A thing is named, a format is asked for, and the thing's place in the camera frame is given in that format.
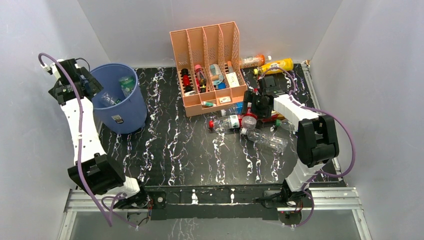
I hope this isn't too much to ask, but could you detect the small white card box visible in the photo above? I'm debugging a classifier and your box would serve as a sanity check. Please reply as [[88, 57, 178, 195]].
[[219, 96, 232, 104]]

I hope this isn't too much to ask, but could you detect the clear bottle red cap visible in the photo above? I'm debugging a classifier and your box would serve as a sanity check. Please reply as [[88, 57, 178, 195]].
[[207, 115, 242, 132]]

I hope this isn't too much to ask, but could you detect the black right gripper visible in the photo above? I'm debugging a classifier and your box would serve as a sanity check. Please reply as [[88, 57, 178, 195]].
[[239, 91, 272, 120]]

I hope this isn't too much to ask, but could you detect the clear unlabelled plastic bottle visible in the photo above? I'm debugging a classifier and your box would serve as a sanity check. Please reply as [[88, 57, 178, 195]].
[[240, 128, 288, 154]]

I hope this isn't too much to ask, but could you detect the small green white tube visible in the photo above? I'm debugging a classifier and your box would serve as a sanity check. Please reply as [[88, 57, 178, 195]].
[[201, 101, 217, 108]]

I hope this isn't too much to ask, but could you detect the clear bottle red label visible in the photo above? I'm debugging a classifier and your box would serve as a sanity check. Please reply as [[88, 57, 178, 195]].
[[240, 113, 258, 129]]

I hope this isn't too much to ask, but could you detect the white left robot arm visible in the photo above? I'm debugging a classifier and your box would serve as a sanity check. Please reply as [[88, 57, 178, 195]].
[[46, 58, 150, 208]]

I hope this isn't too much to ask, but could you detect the brown tea bottle red label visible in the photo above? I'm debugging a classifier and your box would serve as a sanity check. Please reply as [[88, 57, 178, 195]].
[[271, 111, 285, 120]]

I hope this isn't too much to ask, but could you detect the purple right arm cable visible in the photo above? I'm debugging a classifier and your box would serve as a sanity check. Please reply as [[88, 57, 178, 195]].
[[258, 67, 356, 229]]

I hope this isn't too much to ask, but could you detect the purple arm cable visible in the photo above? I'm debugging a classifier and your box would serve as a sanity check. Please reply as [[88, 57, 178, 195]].
[[38, 52, 140, 229], [258, 67, 356, 229]]

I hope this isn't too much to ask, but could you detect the red black toy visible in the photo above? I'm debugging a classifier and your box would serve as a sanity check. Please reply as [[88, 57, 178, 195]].
[[180, 68, 196, 95]]

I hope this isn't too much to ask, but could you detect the light blue tape dispenser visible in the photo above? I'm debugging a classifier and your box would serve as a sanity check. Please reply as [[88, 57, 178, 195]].
[[209, 64, 224, 87]]

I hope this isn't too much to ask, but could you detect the green plastic bottle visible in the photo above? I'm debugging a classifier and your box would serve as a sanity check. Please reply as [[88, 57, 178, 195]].
[[118, 76, 136, 98]]

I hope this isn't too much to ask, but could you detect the clear bottle dark green label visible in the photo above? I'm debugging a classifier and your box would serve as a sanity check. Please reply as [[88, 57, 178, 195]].
[[100, 92, 122, 107]]

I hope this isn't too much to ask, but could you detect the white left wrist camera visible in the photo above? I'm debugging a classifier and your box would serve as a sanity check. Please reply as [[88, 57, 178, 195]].
[[40, 61, 62, 80]]

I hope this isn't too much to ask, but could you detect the blue plastic bin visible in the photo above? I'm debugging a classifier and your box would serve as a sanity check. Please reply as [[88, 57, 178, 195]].
[[90, 63, 148, 134]]

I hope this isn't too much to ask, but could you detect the clear bottle blue label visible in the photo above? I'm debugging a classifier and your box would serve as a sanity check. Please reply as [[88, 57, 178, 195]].
[[220, 102, 243, 117]]

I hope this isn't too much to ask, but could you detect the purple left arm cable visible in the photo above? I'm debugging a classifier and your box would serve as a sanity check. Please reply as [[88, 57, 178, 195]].
[[38, 52, 140, 229]]

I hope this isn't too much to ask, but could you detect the yellow drink bottle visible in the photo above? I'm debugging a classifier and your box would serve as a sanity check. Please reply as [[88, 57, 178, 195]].
[[253, 58, 294, 76]]

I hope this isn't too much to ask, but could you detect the orange drink bottle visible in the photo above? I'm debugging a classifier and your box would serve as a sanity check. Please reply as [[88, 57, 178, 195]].
[[239, 54, 272, 69]]

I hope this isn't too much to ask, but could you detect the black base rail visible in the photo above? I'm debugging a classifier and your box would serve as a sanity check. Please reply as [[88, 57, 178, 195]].
[[64, 181, 362, 222]]

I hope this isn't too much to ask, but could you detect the peach plastic desk organizer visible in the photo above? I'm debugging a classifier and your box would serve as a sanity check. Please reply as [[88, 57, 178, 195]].
[[169, 21, 248, 117]]

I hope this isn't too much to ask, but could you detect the pink capped dark bottle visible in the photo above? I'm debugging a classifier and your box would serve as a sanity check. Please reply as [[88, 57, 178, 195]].
[[194, 64, 207, 93]]

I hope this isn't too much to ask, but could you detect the clear bottle green cap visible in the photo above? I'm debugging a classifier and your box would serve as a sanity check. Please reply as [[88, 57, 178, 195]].
[[275, 119, 297, 132]]

